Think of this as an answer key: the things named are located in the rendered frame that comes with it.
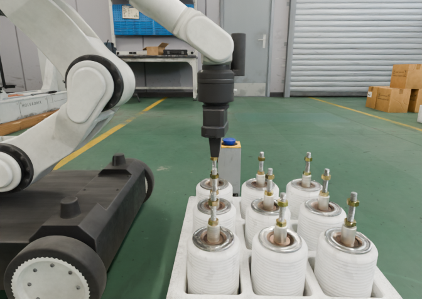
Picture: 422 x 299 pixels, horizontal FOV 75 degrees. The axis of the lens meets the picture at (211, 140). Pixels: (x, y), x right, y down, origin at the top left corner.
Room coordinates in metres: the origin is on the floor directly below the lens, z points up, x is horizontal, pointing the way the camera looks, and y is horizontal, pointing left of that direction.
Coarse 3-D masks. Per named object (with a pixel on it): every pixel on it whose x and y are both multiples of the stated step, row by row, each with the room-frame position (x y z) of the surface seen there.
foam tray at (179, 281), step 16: (192, 208) 0.67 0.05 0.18; (240, 208) 0.71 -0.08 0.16; (192, 224) 0.59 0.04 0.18; (240, 224) 0.59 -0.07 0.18; (240, 240) 0.52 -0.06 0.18; (176, 256) 0.47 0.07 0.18; (240, 256) 0.47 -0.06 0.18; (176, 272) 0.43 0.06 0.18; (240, 272) 0.43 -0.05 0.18; (176, 288) 0.39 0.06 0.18; (240, 288) 0.42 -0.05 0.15; (304, 288) 0.42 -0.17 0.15; (320, 288) 0.39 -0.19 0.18; (384, 288) 0.39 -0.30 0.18
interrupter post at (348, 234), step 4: (344, 224) 0.42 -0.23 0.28; (344, 228) 0.42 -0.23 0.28; (348, 228) 0.41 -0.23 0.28; (352, 228) 0.41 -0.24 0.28; (356, 228) 0.41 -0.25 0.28; (344, 232) 0.42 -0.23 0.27; (348, 232) 0.41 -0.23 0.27; (352, 232) 0.41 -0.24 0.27; (344, 236) 0.41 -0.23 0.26; (348, 236) 0.41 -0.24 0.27; (352, 236) 0.41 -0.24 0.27; (344, 240) 0.41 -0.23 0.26; (348, 240) 0.41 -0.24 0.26; (352, 240) 0.41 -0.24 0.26
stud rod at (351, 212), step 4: (352, 192) 0.42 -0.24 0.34; (352, 196) 0.42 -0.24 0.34; (356, 196) 0.42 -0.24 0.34; (352, 200) 0.42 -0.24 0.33; (352, 208) 0.42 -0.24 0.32; (348, 212) 0.42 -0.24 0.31; (352, 212) 0.42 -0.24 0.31; (348, 216) 0.42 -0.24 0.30; (352, 216) 0.42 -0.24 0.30; (352, 220) 0.42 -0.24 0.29
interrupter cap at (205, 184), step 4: (204, 180) 0.68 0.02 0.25; (208, 180) 0.68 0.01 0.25; (220, 180) 0.68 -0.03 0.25; (224, 180) 0.68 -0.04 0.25; (200, 184) 0.65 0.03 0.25; (204, 184) 0.66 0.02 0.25; (208, 184) 0.66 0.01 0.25; (220, 184) 0.66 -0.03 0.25; (224, 184) 0.66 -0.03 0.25; (228, 184) 0.65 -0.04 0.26; (204, 188) 0.64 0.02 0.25; (208, 188) 0.63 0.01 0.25; (220, 188) 0.63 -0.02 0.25; (224, 188) 0.64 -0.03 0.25
